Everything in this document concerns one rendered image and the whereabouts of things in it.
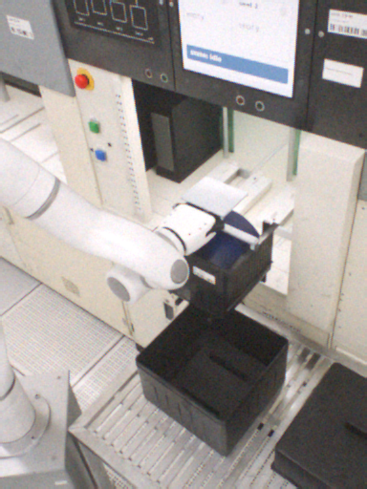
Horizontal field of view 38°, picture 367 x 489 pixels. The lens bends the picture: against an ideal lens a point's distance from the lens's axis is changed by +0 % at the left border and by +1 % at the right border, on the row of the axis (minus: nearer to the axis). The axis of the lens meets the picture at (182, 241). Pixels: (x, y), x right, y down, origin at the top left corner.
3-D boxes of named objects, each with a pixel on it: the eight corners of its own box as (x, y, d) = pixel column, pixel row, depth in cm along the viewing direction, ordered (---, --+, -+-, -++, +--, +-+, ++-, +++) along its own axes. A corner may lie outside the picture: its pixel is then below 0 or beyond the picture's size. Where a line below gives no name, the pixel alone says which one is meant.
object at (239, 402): (205, 329, 156) (202, 289, 144) (287, 378, 142) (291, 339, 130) (141, 396, 141) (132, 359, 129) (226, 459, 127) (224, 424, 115)
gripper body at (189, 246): (151, 247, 117) (183, 220, 123) (187, 266, 112) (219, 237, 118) (147, 223, 112) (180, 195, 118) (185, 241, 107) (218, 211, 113)
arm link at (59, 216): (85, 169, 85) (202, 260, 102) (38, 176, 96) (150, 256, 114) (59, 217, 82) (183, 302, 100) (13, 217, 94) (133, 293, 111)
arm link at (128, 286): (168, 234, 105) (140, 234, 112) (123, 274, 98) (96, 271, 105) (185, 268, 108) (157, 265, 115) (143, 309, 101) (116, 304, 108)
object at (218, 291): (155, 293, 141) (142, 200, 119) (202, 250, 152) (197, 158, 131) (231, 337, 129) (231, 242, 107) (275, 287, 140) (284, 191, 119)
